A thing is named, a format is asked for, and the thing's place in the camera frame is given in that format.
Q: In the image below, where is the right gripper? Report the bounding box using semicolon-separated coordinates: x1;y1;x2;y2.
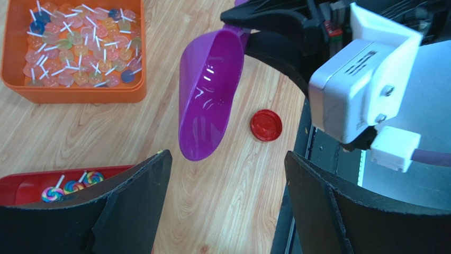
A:
220;1;450;97

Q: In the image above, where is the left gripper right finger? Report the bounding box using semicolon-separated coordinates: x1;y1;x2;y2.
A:
285;151;450;253

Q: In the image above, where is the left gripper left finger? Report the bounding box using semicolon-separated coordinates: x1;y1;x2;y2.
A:
1;150;173;253

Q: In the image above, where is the purple plastic scoop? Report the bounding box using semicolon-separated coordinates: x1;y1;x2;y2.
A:
178;25;251;161

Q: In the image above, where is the red tray of swirl lollipops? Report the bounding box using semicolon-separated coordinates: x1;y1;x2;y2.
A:
1;165;132;206

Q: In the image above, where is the red jar lid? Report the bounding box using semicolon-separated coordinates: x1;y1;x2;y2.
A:
250;109;283;142

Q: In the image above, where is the orange tray of lollipops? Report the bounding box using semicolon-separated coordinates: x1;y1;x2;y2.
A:
1;1;147;104

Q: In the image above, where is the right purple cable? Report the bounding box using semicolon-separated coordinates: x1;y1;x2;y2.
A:
369;126;451;173

